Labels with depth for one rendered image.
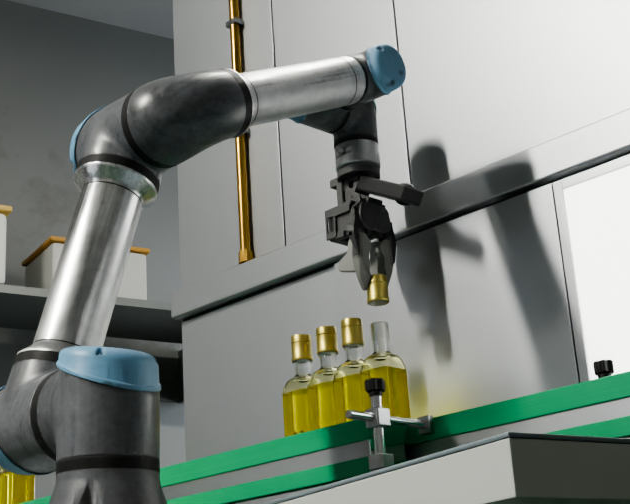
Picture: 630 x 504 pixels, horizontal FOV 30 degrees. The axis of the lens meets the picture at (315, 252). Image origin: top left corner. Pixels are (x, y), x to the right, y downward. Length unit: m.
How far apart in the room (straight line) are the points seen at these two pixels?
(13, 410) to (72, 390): 0.12
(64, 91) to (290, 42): 2.93
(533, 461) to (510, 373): 1.21
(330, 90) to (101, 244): 0.43
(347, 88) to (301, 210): 0.54
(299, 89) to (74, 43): 3.75
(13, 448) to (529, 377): 0.79
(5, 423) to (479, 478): 0.90
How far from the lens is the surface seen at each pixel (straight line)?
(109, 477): 1.33
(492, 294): 1.91
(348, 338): 1.91
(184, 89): 1.59
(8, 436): 1.48
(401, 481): 0.73
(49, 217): 5.03
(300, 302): 2.24
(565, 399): 1.61
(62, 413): 1.38
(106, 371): 1.35
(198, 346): 2.45
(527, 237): 1.89
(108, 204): 1.60
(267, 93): 1.66
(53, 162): 5.13
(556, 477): 0.67
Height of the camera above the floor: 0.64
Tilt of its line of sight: 19 degrees up
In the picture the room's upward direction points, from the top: 4 degrees counter-clockwise
